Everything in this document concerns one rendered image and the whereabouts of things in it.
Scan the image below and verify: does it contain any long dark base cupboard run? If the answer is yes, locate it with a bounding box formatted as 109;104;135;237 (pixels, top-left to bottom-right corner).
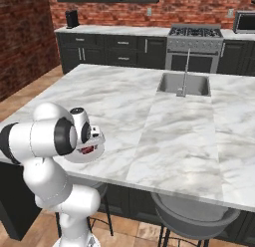
54;31;168;75

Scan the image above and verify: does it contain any red-brown steak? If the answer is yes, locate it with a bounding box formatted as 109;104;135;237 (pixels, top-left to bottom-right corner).
81;145;95;155

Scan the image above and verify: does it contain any dark wall shelf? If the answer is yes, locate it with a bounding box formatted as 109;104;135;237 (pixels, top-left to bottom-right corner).
125;0;160;4

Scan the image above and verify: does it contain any dark island cabinet base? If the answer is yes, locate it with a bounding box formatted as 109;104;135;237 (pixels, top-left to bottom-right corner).
0;159;255;247

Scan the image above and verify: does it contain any black coffee machine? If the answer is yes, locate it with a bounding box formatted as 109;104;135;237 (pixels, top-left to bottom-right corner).
65;9;81;30

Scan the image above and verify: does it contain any steel range with oven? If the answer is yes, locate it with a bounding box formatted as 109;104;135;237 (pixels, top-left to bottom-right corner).
164;23;225;75

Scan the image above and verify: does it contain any steel microwave oven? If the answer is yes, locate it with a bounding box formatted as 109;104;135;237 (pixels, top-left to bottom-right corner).
232;10;255;35

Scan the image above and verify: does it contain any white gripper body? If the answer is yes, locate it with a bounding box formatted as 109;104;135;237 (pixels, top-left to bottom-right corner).
76;134;107;153

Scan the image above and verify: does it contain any grey sink basin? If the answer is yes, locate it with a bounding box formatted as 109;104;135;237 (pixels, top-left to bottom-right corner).
156;72;212;98

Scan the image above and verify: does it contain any short dark base cupboard run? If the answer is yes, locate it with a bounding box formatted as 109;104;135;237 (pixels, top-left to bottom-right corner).
217;39;255;77

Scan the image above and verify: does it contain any silver tap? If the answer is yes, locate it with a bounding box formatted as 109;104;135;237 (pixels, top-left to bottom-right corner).
175;47;192;99

